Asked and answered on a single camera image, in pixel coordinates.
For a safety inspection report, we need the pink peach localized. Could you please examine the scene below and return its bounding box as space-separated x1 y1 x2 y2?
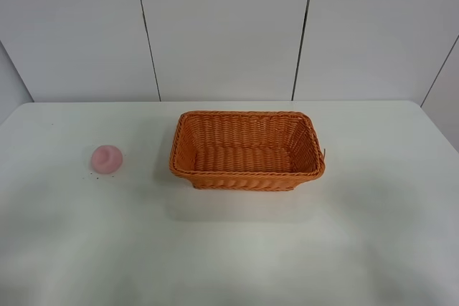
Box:
90 145 123 174

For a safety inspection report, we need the orange woven basket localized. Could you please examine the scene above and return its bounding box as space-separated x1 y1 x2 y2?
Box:
169 110 326 191

